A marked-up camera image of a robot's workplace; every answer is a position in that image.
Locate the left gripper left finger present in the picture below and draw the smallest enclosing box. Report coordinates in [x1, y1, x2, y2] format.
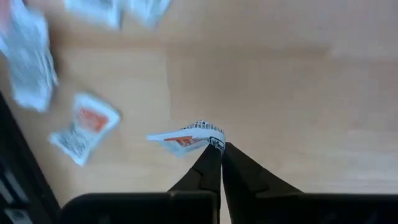
[168, 143, 223, 224]

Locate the small white square packet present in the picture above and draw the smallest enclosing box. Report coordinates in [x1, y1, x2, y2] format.
[0, 0, 59, 113]
[63, 0, 124, 31]
[124, 0, 172, 29]

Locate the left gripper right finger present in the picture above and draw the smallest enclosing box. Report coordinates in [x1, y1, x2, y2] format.
[221, 142, 305, 224]

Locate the white packet orange print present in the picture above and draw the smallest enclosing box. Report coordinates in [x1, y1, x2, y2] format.
[47, 92, 122, 167]
[145, 119, 226, 159]

